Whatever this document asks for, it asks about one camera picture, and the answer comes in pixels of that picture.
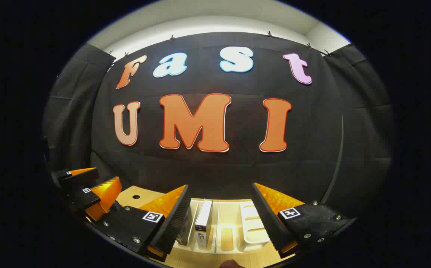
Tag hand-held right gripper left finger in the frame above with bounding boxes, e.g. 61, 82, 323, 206
94, 184, 192, 261

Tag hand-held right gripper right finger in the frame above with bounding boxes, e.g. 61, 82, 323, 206
252, 182, 357, 259

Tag blue-covered book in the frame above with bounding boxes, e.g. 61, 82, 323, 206
176, 205, 193, 246

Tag white bookshelf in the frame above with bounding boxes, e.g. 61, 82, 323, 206
174, 199, 272, 254

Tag white portrait-covered book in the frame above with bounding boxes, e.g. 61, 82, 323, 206
195, 198, 213, 250

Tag thin black pole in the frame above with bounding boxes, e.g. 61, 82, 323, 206
320, 114, 344, 203

